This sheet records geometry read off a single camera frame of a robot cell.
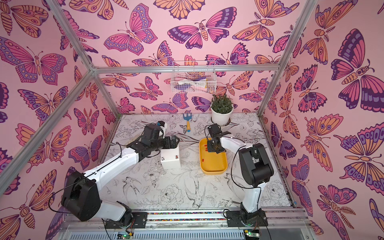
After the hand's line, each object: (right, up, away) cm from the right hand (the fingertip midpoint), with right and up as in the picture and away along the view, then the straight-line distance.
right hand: (213, 147), depth 98 cm
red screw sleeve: (-23, -4, -13) cm, 26 cm away
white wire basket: (-13, +40, -7) cm, 43 cm away
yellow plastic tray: (-2, -9, -7) cm, 12 cm away
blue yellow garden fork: (-18, +20, +21) cm, 34 cm away
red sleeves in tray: (-4, -1, +2) cm, 5 cm away
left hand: (-23, +6, -13) cm, 27 cm away
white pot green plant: (+6, +25, +5) cm, 27 cm away
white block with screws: (-26, -5, -12) cm, 29 cm away
